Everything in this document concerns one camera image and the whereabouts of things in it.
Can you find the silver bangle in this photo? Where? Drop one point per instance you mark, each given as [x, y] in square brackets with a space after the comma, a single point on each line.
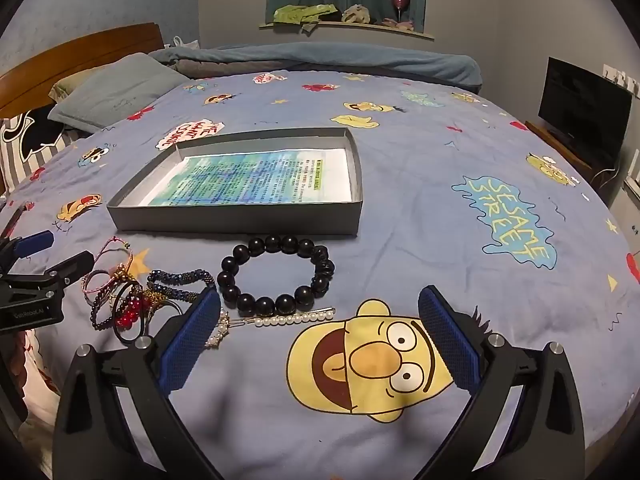
[172, 304]

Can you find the grey cardboard box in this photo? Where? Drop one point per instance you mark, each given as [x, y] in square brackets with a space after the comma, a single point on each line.
[225, 217]

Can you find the black television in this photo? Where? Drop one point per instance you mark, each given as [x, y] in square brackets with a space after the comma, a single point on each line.
[580, 105]

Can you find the wooden headboard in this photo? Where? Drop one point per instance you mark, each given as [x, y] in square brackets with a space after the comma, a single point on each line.
[75, 45]

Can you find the pink cloth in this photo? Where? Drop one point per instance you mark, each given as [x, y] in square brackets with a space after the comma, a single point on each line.
[397, 23]

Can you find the wooden television stand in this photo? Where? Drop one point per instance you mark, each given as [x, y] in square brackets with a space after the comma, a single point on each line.
[565, 152]

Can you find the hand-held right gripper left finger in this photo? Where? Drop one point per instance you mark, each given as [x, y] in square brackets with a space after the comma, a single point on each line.
[192, 340]

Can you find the grey blanket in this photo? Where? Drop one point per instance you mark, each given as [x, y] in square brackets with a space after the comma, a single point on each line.
[210, 67]

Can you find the white plastic bag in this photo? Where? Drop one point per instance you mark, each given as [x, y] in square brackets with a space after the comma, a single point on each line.
[177, 42]

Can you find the pale printed cloth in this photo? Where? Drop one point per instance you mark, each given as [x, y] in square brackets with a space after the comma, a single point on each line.
[37, 370]

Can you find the striped pillow with black print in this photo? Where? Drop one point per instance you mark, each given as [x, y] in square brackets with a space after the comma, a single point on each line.
[30, 135]

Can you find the blue cartoon printed bed sheet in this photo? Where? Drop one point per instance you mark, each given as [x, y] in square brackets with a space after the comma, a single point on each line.
[425, 160]

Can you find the blue blanket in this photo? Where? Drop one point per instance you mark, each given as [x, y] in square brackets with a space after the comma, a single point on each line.
[350, 57]

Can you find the white wall hooks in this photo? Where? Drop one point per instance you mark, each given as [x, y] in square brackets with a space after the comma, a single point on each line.
[622, 80]

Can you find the green cloth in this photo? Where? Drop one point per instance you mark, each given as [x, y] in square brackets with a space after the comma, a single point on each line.
[300, 12]

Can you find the window sill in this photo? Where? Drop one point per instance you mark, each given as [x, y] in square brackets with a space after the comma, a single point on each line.
[350, 27]

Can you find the olive pillow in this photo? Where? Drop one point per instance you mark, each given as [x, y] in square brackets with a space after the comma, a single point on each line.
[65, 85]

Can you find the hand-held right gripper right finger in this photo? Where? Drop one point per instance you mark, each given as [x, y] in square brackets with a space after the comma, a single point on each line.
[447, 340]

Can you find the pearl cluster hair clip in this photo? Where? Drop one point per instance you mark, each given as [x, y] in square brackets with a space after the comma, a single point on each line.
[217, 332]

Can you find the pearl bar hair clip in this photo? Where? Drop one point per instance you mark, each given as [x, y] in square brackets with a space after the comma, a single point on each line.
[290, 318]

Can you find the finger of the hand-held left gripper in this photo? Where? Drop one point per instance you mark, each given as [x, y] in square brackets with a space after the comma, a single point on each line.
[70, 265]
[32, 242]

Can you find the beige knitted object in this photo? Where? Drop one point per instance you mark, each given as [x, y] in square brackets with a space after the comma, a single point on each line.
[356, 14]

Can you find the printed paper sheet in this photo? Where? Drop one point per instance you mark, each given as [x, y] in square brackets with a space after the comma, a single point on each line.
[240, 175]

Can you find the grey-blue pillow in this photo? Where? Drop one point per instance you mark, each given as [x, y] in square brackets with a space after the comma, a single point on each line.
[115, 90]

